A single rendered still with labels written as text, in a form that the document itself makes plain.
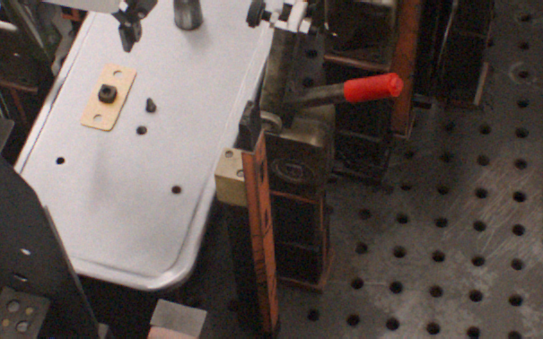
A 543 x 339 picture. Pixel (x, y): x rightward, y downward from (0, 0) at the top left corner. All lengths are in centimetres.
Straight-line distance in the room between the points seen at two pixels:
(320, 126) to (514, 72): 54
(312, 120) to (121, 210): 22
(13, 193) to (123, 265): 29
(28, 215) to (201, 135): 35
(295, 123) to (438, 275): 39
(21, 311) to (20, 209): 18
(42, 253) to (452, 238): 68
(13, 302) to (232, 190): 24
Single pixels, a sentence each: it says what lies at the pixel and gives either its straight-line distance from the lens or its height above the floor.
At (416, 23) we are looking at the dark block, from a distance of 135.
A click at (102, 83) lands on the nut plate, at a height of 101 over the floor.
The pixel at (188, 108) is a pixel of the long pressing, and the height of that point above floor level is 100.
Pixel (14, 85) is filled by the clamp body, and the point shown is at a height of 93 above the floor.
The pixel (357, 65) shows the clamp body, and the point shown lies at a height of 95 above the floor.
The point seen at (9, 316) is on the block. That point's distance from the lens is 106.
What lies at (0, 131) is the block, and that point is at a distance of 128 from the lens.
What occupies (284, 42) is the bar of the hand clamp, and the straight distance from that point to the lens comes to 103.
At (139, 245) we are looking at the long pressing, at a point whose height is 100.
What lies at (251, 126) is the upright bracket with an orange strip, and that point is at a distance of 98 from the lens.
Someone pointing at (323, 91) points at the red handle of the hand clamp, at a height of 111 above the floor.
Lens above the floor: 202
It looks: 59 degrees down
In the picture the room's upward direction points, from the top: 5 degrees counter-clockwise
